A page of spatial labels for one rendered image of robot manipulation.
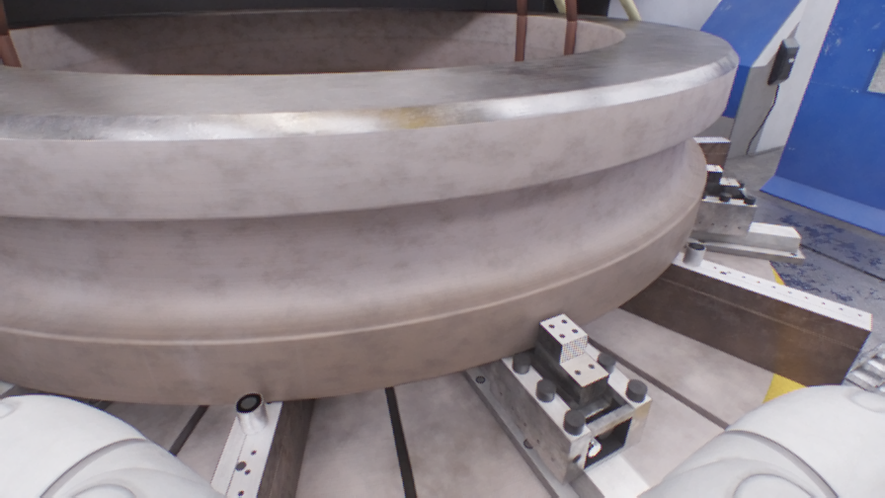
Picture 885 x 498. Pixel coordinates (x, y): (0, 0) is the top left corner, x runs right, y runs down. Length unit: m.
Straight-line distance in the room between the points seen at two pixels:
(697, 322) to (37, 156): 2.59
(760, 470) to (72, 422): 0.57
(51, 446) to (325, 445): 1.54
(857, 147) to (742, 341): 3.19
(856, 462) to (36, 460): 0.67
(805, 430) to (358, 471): 1.59
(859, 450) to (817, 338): 2.00
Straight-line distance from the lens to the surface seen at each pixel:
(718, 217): 3.40
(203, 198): 1.28
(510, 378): 1.74
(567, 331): 1.67
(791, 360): 2.62
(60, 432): 0.55
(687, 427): 2.25
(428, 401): 2.09
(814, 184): 5.66
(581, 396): 1.64
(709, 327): 2.62
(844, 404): 0.59
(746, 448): 0.51
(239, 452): 1.60
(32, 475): 0.53
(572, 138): 1.42
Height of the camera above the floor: 1.90
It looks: 28 degrees down
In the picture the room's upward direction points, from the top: straight up
